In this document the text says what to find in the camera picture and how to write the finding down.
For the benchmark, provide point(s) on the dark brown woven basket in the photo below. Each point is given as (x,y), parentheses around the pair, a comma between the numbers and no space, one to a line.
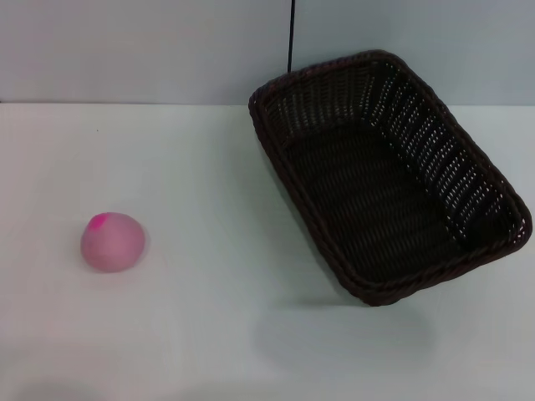
(376,200)

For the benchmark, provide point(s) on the pink peach toy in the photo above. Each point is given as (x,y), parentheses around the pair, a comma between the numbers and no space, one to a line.
(113,246)

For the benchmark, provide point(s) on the black vertical wall strip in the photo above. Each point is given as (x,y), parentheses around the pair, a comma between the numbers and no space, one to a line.
(291,33)

